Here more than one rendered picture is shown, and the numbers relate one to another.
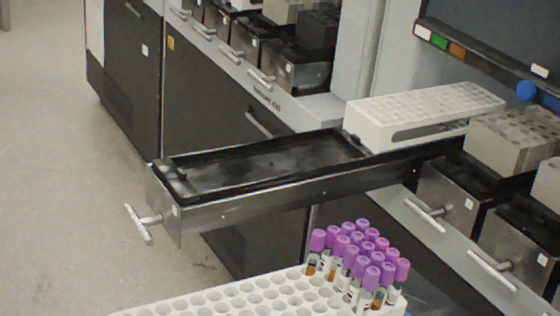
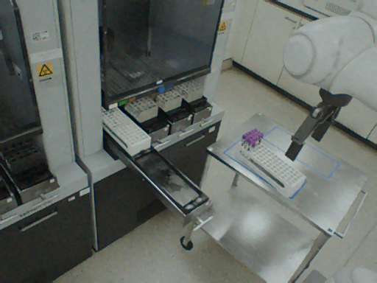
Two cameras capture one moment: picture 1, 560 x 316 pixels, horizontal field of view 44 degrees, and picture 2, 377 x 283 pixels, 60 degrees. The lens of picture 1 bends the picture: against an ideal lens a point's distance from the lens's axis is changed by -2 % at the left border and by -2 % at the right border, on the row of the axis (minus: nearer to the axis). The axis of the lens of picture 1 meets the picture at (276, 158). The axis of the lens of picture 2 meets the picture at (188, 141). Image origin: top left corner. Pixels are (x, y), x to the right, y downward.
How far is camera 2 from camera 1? 150 cm
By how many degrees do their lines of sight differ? 83
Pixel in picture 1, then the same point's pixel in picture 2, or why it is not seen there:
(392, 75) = (92, 132)
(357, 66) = (68, 147)
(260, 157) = (162, 181)
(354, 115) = (138, 146)
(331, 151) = (148, 161)
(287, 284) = (258, 155)
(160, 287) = not seen: outside the picture
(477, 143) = (143, 117)
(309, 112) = (76, 180)
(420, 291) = (224, 140)
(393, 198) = not seen: hidden behind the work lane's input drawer
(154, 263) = not seen: outside the picture
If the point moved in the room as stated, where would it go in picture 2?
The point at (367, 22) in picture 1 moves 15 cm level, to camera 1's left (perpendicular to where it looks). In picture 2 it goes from (68, 127) to (63, 155)
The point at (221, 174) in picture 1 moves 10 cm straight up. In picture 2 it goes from (180, 191) to (184, 173)
